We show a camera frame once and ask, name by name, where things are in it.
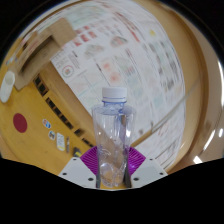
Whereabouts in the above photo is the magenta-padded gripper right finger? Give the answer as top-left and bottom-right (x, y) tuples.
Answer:
(125, 146), (168, 190)

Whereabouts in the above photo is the dark pen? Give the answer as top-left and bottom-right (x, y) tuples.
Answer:
(65, 136), (71, 154)

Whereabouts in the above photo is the wooden slotted rail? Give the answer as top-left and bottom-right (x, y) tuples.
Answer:
(32, 63), (101, 151)

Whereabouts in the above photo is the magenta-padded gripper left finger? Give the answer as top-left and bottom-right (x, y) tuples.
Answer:
(58, 145), (101, 190)

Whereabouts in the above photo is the clear plastic water bottle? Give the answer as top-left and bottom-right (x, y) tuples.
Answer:
(92, 86), (137, 189)

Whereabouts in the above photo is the white rectangular card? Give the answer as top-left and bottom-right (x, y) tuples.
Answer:
(56, 132), (66, 152)

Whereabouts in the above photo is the flat round red coaster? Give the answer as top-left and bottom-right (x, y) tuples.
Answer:
(12, 112), (28, 134)

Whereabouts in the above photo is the wall of paper posters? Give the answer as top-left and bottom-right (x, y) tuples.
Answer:
(49, 0), (188, 168)

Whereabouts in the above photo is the brown cardboard box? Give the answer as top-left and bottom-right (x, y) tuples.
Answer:
(9, 17), (78, 92)

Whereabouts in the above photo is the white cup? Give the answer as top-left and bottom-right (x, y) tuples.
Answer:
(0, 70), (16, 104)

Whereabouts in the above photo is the small dark round object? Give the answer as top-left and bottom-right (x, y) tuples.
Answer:
(72, 146), (82, 158)

